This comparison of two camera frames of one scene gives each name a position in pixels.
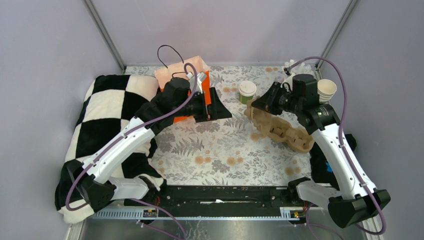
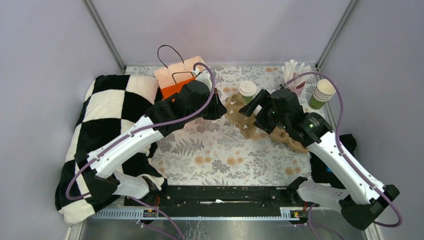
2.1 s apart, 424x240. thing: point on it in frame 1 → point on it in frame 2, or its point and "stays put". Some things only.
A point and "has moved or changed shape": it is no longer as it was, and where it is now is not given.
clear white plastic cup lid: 247,88 stays put
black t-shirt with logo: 321,171 stays put
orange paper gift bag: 163,76 stays put
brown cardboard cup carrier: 278,127 has moved or changed shape
